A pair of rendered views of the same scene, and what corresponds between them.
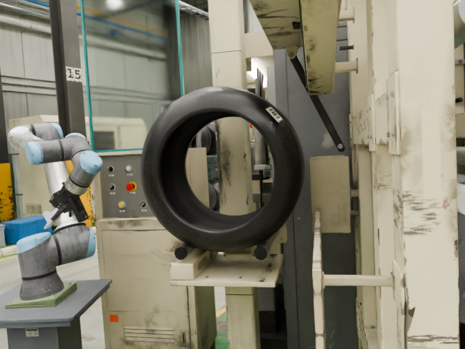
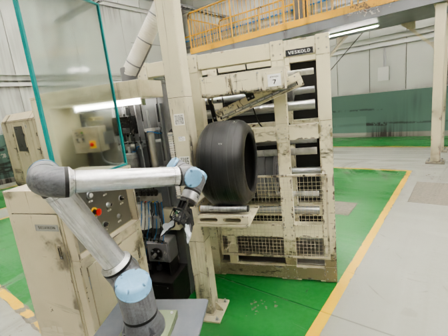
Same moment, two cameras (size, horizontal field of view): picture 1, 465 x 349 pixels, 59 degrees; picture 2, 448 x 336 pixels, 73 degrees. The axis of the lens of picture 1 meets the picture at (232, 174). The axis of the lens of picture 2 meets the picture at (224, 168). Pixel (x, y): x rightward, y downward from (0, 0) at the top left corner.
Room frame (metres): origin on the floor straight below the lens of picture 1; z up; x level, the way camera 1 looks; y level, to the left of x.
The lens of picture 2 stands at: (1.33, 2.07, 1.58)
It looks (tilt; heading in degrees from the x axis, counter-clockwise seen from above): 12 degrees down; 276
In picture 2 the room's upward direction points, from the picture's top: 6 degrees counter-clockwise
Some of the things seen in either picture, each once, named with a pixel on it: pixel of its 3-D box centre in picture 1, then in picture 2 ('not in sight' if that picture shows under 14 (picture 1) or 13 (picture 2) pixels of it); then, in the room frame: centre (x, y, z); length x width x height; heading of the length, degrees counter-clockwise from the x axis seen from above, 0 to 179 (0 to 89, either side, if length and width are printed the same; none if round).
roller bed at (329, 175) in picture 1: (329, 192); not in sight; (1.68, -0.40, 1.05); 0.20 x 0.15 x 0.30; 168
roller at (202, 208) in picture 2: (194, 242); (223, 208); (1.57, 0.16, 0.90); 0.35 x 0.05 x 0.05; 168
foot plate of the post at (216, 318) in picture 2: not in sight; (209, 307); (1.80, -0.01, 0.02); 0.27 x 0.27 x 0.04; 78
